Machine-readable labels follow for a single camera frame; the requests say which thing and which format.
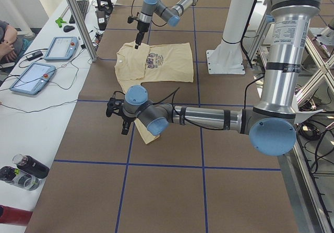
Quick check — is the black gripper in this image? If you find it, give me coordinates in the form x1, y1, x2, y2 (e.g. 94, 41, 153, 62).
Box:
135, 21, 149, 49
121, 115, 135, 135

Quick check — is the cream long-sleeve printed shirt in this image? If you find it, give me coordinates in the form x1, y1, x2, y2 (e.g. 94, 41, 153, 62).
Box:
115, 41, 195, 145

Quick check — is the black keyboard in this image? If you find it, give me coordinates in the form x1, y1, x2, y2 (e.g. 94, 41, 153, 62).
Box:
69, 0, 89, 24

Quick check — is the black computer mouse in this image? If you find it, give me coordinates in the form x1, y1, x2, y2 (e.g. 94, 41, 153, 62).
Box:
63, 25, 75, 32

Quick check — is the far blue teach pendant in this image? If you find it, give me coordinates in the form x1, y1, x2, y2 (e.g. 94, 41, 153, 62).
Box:
44, 37, 78, 61

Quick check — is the blue teach pendant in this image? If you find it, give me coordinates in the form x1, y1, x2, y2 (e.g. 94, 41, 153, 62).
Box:
44, 37, 78, 61
10, 62, 56, 95

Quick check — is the green plastic tool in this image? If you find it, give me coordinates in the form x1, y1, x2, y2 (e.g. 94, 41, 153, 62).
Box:
55, 17, 67, 28

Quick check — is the near blue teach pendant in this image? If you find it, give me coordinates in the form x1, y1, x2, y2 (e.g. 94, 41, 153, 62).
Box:
10, 62, 56, 95

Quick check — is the black water bottle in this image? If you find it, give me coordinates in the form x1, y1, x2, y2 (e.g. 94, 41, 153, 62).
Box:
12, 154, 50, 179

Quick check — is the black power adapter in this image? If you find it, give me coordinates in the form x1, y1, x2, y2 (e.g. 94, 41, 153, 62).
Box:
26, 51, 43, 61

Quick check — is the clear water bottle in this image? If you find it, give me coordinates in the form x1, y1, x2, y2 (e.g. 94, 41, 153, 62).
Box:
1, 166, 40, 191

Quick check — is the seated person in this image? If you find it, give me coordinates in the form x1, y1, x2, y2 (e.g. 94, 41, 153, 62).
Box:
1, 20, 23, 63

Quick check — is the red bottle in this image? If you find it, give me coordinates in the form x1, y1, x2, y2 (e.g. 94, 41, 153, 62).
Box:
1, 205, 33, 226

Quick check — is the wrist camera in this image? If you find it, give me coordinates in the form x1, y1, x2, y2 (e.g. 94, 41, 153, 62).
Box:
127, 16, 138, 24
106, 97, 124, 118

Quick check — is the aluminium frame post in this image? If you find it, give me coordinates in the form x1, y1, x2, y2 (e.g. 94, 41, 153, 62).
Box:
66, 0, 97, 62

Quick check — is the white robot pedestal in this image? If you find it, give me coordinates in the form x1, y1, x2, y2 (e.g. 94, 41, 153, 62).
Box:
206, 0, 257, 75

